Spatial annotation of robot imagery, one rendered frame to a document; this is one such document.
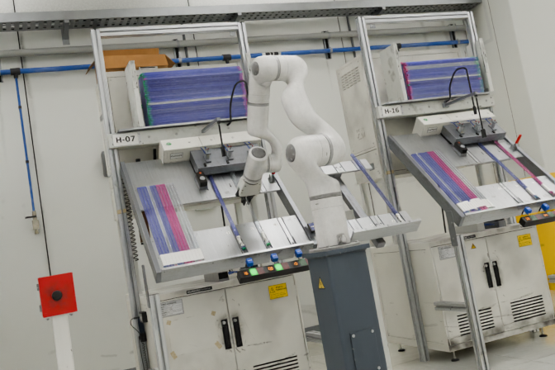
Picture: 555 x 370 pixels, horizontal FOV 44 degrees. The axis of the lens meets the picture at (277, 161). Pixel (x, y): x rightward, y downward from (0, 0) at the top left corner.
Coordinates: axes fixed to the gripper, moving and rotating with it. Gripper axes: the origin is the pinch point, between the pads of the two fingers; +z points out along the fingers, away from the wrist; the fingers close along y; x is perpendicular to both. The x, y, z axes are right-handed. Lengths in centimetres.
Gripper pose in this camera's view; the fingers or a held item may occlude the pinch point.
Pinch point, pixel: (245, 200)
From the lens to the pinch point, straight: 308.3
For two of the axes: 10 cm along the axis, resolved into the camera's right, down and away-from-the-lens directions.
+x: 3.3, 7.4, -5.9
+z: -2.0, 6.7, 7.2
